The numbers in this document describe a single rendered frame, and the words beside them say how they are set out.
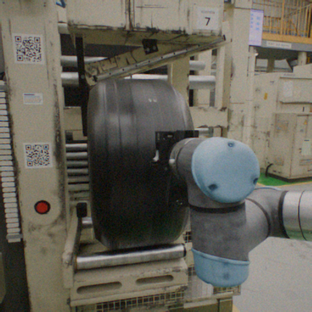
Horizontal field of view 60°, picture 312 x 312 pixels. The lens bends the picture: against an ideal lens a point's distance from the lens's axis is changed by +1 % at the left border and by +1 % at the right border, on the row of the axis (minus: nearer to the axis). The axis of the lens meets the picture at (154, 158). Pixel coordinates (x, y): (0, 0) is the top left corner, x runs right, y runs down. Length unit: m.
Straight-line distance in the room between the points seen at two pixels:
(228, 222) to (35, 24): 0.71
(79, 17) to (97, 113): 0.50
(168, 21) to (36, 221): 0.86
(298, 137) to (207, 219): 5.03
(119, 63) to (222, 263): 1.01
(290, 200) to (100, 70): 0.97
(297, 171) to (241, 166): 5.18
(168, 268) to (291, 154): 4.58
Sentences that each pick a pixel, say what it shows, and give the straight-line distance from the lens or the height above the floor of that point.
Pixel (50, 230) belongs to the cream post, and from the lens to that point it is 0.91.
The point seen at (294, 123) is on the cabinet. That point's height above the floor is 1.07.
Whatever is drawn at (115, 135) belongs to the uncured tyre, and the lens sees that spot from 0.66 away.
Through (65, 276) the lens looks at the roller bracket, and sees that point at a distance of 0.85.
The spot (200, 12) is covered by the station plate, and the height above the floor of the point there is 1.72.
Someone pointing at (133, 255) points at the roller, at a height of 0.91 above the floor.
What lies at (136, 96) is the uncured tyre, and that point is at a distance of 0.73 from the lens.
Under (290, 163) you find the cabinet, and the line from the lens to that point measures 5.34.
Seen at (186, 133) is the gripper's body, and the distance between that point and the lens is 0.46.
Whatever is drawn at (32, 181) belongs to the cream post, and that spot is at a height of 1.14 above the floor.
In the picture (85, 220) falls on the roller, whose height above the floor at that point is 0.92.
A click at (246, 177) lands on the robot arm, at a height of 1.28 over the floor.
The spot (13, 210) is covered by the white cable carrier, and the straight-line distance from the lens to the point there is 0.92.
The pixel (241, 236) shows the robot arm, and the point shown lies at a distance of 0.37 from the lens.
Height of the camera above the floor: 1.36
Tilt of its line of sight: 11 degrees down
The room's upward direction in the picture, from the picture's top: straight up
